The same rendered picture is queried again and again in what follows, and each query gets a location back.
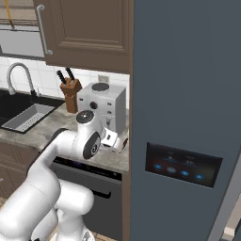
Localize brown knife block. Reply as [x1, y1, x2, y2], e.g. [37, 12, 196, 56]
[56, 67, 83, 114]

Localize silver curved tap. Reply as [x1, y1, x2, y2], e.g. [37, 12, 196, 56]
[6, 61, 38, 97]

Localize grey sink strainer tray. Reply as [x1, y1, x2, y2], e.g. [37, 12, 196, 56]
[1, 103, 56, 134]

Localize silver cupboard handle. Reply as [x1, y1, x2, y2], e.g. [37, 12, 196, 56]
[35, 4, 54, 56]

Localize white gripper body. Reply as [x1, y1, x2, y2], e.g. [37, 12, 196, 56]
[110, 132, 129, 154]

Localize brown base cupboards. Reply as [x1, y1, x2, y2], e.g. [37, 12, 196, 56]
[0, 140, 41, 202]

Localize dark grey dishwasher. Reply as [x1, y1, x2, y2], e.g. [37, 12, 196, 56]
[51, 155, 123, 241]

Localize black sink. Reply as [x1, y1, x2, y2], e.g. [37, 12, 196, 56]
[0, 88, 66, 135]

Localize grey wall socket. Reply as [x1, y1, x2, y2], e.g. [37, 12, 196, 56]
[97, 73, 110, 85]

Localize dark grey fridge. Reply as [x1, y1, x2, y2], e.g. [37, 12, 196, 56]
[129, 0, 241, 241]

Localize black dishwasher handle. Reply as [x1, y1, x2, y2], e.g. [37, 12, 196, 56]
[91, 189, 113, 200]

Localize window with blind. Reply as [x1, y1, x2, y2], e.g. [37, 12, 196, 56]
[0, 0, 45, 61]

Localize white coffee machine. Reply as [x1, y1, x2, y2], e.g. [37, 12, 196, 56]
[76, 82, 127, 139]

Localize grey fridge handle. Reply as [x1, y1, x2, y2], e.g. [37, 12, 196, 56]
[206, 153, 241, 241]

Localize brown cupboard door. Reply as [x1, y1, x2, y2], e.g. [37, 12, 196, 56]
[32, 0, 135, 75]

